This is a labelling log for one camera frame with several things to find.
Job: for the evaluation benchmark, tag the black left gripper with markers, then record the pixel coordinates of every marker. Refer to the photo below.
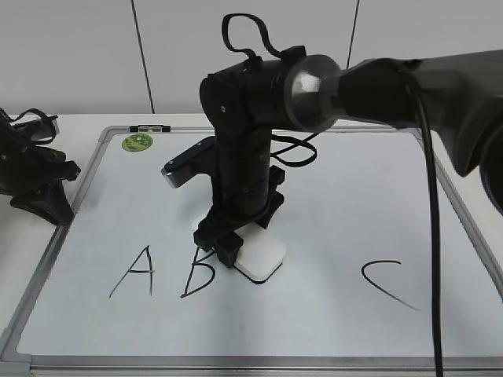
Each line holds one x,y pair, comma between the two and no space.
27,162

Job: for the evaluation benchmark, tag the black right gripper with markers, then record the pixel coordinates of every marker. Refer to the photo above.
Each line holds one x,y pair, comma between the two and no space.
244,103

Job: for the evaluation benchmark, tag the white whiteboard eraser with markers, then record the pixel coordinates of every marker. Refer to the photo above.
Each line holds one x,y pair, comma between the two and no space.
260,256

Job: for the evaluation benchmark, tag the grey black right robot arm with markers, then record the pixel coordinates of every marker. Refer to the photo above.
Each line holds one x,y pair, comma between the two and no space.
459,97

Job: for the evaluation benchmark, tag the green round magnet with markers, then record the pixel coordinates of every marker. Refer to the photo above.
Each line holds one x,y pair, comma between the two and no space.
137,143

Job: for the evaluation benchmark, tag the white magnetic whiteboard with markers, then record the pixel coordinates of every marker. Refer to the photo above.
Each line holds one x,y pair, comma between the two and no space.
118,291

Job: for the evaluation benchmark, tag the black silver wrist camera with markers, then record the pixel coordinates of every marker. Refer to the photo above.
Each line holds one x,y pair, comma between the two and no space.
200,158

